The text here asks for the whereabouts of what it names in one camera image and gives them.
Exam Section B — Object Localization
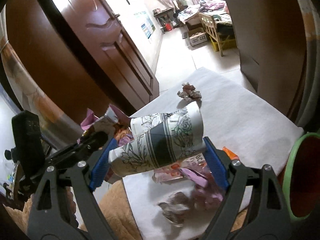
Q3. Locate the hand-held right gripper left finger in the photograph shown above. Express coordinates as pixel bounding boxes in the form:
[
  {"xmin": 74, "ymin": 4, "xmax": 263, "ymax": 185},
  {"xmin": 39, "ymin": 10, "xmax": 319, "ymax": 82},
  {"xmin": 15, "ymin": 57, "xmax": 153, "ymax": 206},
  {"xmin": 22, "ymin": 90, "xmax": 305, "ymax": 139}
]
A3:
[{"xmin": 27, "ymin": 137, "xmax": 133, "ymax": 240}]

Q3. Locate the green rimmed red bin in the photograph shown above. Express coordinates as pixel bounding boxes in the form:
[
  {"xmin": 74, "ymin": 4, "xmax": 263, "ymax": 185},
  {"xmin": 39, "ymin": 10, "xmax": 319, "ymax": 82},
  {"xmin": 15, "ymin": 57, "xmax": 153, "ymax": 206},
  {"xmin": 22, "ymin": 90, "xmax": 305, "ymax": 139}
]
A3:
[{"xmin": 282, "ymin": 132, "xmax": 320, "ymax": 222}]

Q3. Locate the yellow crate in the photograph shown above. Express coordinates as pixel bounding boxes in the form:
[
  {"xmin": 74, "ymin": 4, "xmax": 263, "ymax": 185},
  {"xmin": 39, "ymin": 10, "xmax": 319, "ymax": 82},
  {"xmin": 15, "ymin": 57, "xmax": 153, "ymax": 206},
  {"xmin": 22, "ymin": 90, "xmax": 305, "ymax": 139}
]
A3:
[{"xmin": 210, "ymin": 34, "xmax": 237, "ymax": 52}]

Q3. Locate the dark desk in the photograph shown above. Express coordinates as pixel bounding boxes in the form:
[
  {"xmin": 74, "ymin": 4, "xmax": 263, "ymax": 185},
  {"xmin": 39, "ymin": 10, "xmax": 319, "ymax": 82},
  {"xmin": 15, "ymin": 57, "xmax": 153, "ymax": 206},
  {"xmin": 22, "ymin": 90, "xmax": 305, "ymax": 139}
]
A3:
[{"xmin": 154, "ymin": 7, "xmax": 175, "ymax": 30}]

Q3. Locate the brown wooden door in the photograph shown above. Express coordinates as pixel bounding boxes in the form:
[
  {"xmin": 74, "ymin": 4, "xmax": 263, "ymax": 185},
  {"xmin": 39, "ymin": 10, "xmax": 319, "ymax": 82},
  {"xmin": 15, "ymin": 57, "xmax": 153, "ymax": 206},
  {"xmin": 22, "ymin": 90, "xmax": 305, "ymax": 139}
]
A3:
[{"xmin": 5, "ymin": 0, "xmax": 160, "ymax": 120}]

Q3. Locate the pink white wrapper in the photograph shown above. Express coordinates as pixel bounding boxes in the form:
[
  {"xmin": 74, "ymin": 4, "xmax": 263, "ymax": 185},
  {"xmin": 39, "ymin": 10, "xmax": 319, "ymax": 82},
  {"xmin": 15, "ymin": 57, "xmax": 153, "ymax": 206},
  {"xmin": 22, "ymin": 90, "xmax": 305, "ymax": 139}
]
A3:
[{"xmin": 80, "ymin": 104, "xmax": 131, "ymax": 145}]

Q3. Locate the wall poster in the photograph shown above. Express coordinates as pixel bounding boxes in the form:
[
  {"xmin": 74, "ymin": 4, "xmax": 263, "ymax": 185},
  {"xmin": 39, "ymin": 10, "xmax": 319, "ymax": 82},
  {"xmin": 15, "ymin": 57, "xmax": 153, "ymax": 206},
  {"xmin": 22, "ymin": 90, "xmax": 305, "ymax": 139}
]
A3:
[{"xmin": 134, "ymin": 11, "xmax": 157, "ymax": 40}]

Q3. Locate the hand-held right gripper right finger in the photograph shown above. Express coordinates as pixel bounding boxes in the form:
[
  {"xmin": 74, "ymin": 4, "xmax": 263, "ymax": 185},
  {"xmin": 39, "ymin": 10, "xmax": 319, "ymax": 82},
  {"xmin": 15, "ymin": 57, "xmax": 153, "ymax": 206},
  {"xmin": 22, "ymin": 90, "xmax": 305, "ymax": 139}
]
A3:
[{"xmin": 203, "ymin": 137, "xmax": 292, "ymax": 240}]

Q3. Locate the bed with bedding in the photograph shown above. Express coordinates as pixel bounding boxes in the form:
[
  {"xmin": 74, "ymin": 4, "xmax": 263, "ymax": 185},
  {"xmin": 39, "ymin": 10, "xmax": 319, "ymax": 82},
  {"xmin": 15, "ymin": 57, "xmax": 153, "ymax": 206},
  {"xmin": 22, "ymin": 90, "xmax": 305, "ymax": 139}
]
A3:
[{"xmin": 177, "ymin": 0, "xmax": 235, "ymax": 50}]

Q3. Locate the cardboard box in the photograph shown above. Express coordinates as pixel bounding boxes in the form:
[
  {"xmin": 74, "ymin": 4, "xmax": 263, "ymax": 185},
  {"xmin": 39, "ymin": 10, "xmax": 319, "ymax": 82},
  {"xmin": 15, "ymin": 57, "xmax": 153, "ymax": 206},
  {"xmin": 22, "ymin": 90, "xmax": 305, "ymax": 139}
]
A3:
[{"xmin": 189, "ymin": 27, "xmax": 209, "ymax": 47}]

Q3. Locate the pink plastic wrapper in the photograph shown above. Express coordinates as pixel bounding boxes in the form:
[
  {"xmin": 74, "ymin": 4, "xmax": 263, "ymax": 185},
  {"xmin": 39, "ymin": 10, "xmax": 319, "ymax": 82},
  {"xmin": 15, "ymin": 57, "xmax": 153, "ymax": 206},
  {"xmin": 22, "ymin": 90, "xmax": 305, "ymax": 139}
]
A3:
[{"xmin": 180, "ymin": 167, "xmax": 227, "ymax": 210}]

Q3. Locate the white sheet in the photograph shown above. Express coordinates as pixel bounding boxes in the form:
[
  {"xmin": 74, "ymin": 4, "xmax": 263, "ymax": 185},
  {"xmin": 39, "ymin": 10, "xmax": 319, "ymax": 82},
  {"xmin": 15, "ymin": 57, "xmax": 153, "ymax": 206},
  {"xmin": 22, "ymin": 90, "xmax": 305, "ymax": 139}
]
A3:
[{"xmin": 95, "ymin": 67, "xmax": 304, "ymax": 240}]

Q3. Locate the orange snack bag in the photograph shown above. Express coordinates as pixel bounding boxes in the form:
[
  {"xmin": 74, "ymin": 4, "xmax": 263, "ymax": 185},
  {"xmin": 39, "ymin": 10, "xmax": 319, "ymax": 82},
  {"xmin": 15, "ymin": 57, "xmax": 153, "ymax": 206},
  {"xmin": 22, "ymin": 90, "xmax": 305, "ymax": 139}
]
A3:
[{"xmin": 222, "ymin": 147, "xmax": 240, "ymax": 161}]

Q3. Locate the dark wooden cabinet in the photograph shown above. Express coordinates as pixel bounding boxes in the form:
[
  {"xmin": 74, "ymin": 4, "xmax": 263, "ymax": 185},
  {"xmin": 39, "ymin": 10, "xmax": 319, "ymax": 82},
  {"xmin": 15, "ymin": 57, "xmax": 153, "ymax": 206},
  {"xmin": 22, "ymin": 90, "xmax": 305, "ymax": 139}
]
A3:
[{"xmin": 217, "ymin": 0, "xmax": 308, "ymax": 125}]

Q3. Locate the floral print paper cup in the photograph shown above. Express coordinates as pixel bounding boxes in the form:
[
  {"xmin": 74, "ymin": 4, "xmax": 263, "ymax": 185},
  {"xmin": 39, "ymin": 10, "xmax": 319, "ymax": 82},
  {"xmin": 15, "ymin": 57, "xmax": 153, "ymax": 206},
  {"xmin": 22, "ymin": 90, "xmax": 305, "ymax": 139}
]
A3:
[{"xmin": 109, "ymin": 102, "xmax": 207, "ymax": 178}]

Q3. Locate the brown fuzzy blanket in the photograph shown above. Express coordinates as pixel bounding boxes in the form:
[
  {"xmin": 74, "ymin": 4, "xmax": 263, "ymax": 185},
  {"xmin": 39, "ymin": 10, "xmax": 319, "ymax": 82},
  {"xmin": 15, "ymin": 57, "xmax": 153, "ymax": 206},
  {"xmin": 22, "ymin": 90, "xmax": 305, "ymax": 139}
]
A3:
[{"xmin": 5, "ymin": 180, "xmax": 253, "ymax": 240}]

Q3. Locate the wooden chair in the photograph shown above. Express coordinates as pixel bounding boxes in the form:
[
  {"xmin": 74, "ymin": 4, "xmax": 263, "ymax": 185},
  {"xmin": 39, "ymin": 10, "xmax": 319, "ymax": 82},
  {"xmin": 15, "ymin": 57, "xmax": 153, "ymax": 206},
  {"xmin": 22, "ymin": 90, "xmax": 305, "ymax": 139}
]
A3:
[{"xmin": 199, "ymin": 12, "xmax": 237, "ymax": 57}]

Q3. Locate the crumpled paper ball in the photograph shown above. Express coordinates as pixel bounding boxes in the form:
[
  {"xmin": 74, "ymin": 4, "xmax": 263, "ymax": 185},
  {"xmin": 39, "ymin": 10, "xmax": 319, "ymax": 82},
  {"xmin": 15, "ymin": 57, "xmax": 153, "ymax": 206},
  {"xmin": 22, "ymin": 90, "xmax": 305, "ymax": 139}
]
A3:
[
  {"xmin": 158, "ymin": 191, "xmax": 193, "ymax": 227},
  {"xmin": 177, "ymin": 82, "xmax": 202, "ymax": 103}
]

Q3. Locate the pink printed snack wrapper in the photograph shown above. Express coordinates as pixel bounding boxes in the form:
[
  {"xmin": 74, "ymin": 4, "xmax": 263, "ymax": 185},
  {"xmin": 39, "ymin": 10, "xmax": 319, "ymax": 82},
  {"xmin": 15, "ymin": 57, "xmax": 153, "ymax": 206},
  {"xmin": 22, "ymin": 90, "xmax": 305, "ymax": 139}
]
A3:
[{"xmin": 152, "ymin": 155, "xmax": 208, "ymax": 184}]

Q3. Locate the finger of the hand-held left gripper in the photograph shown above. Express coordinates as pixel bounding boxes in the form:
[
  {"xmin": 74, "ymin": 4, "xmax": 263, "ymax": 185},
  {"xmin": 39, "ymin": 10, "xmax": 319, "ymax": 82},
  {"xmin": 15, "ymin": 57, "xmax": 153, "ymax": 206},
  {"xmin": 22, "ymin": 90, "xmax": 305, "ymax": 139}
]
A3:
[{"xmin": 46, "ymin": 131, "xmax": 109, "ymax": 167}]

